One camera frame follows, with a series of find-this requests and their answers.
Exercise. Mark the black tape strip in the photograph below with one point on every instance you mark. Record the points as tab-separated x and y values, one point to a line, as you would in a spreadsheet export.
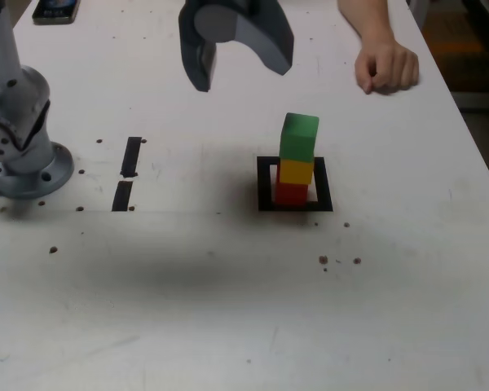
130	156

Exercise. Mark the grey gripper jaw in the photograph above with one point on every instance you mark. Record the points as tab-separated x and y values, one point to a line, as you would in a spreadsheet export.
265	32

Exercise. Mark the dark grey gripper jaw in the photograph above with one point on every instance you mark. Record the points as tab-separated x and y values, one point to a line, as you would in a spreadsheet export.
191	57

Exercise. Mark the black tape square outline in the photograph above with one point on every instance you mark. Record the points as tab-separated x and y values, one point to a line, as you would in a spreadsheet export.
326	183

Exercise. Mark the person's left forearm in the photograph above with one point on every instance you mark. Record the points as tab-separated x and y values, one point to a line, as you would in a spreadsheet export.
366	16

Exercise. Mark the green cube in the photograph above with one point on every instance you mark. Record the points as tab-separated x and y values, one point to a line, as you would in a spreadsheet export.
297	138

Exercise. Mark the black smartphone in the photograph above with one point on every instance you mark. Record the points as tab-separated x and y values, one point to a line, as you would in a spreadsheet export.
55	10

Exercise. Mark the red cube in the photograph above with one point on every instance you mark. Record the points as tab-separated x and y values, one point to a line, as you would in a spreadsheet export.
291	194

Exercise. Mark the yellow cube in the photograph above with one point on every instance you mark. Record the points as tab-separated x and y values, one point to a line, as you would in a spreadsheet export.
295	173

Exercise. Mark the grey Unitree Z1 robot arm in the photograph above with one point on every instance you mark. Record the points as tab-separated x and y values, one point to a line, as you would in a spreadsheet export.
16	102

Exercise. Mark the person's left hand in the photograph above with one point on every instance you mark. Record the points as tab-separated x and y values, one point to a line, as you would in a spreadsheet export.
391	65

